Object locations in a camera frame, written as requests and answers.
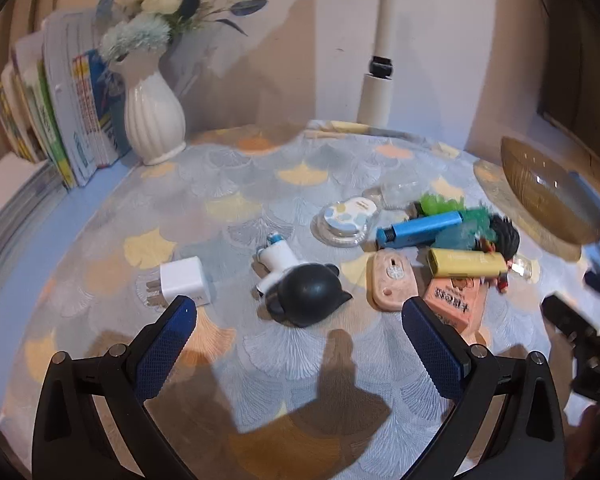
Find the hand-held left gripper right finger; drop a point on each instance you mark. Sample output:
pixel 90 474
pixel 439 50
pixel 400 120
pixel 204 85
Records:
pixel 435 350

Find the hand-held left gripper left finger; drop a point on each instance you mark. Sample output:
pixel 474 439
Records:
pixel 167 345

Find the orange eraser packet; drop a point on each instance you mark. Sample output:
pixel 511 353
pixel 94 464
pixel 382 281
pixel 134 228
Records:
pixel 452 302

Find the white charger plug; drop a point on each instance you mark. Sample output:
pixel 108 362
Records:
pixel 182 280

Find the yellow lighter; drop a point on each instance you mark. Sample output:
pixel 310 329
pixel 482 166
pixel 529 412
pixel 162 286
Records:
pixel 460 261

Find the amber ribbed glass bowl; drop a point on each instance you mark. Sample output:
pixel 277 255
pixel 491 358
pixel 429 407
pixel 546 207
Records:
pixel 545 195

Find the blue highlighter pen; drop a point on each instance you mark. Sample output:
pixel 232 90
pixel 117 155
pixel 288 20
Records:
pixel 420 227

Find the small white bottle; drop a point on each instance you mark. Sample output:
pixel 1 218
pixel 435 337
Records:
pixel 275 260

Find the black round helmet toy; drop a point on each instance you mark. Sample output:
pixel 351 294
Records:
pixel 305 292

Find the green jelly toy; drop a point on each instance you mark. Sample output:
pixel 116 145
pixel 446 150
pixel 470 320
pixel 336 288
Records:
pixel 437 203

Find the clear plastic cup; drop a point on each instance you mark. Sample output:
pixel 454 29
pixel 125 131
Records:
pixel 397 192

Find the person's right hand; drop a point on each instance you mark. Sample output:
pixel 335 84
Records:
pixel 597 440

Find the small clear bottle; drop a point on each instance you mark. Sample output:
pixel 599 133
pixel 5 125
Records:
pixel 525 267

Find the pink correction tape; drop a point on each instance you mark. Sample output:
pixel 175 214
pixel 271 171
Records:
pixel 392 280

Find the black-haired toy figure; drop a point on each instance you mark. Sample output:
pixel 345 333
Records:
pixel 505 235

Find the light blue jelly toy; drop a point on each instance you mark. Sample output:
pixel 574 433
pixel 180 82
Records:
pixel 455 240

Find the teal jelly toy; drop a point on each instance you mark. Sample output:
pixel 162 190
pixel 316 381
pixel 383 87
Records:
pixel 477 222

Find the round spotted tape pack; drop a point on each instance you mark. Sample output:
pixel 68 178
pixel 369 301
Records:
pixel 342 220

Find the white ribbed vase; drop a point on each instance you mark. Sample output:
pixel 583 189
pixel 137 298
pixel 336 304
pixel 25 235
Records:
pixel 155 120

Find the row of books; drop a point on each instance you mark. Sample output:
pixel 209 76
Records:
pixel 80 110

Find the white pole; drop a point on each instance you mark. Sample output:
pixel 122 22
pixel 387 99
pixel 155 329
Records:
pixel 377 100

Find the black pole clamp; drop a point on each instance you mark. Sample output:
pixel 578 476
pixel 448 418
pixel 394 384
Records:
pixel 382 66

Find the blue and white artificial flowers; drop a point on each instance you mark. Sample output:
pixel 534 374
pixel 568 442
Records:
pixel 145 35

